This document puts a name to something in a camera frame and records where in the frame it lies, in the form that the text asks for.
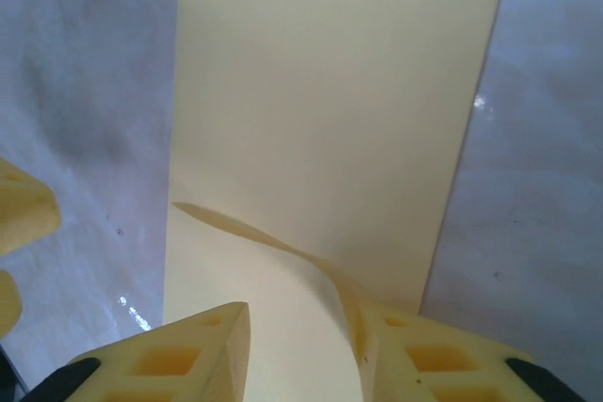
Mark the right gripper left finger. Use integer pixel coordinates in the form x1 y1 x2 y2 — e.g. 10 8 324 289
27 300 251 402

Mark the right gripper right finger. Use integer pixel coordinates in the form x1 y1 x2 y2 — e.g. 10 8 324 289
370 301 590 402

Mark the yellow square paper sheet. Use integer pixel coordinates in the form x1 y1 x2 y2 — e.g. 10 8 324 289
162 0 513 402

